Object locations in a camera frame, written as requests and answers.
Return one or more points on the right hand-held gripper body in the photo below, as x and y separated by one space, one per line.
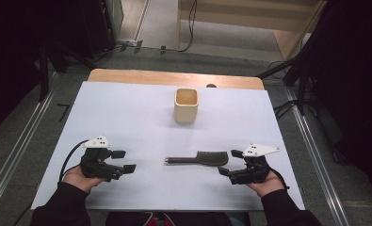
252 171

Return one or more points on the light wooden shelf unit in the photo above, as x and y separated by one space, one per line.
252 15

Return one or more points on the metal floor rail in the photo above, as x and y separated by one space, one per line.
17 153
315 157

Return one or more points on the person's lap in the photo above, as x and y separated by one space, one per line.
190 219

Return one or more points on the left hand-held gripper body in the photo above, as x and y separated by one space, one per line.
95 164

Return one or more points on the black comb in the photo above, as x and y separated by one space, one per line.
212 158

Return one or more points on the person's right hand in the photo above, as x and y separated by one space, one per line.
268 185

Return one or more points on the white board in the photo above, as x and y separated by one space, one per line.
149 132

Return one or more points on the wooden table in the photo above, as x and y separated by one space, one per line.
142 77

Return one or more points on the dark cabinet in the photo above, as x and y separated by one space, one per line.
99 25

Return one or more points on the beige square cup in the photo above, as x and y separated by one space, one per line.
186 111

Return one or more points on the white power strip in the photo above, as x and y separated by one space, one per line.
127 41

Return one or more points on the black metal stand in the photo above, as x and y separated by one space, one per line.
44 72
303 75

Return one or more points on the person's left hand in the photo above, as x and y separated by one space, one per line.
80 181

